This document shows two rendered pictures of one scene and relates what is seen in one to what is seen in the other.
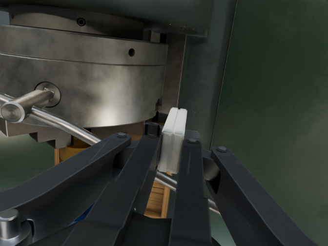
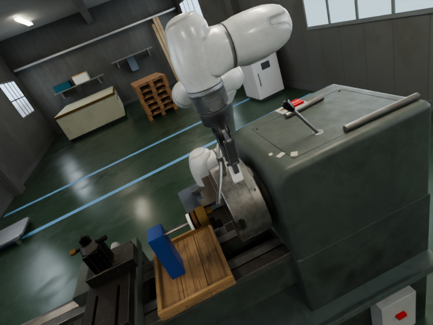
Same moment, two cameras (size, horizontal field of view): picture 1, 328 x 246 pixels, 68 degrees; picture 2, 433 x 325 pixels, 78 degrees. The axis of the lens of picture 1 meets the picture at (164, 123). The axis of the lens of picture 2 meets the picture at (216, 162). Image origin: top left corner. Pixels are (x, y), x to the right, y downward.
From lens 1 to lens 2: 0.69 m
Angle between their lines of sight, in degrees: 58
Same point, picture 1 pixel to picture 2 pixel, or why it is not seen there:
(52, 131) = (207, 195)
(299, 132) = not seen: outside the picture
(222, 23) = (333, 313)
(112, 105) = (231, 192)
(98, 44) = (249, 177)
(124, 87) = (240, 193)
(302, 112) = not seen: outside the picture
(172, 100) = (250, 269)
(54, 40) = (243, 167)
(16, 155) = not seen: hidden behind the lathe
